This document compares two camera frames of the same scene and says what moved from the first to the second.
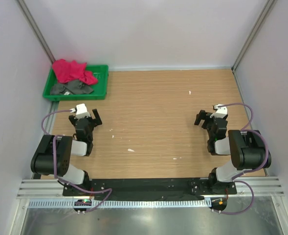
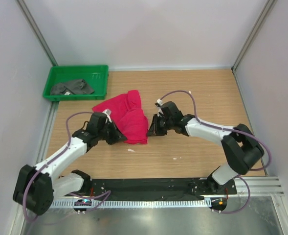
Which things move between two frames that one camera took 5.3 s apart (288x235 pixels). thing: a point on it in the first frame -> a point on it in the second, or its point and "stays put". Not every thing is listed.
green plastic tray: x=99 y=92 stays put
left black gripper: x=98 y=121 -> x=117 y=136
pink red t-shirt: x=66 y=71 -> x=127 y=115
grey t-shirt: x=72 y=87 stays put
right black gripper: x=204 y=115 -> x=154 y=130
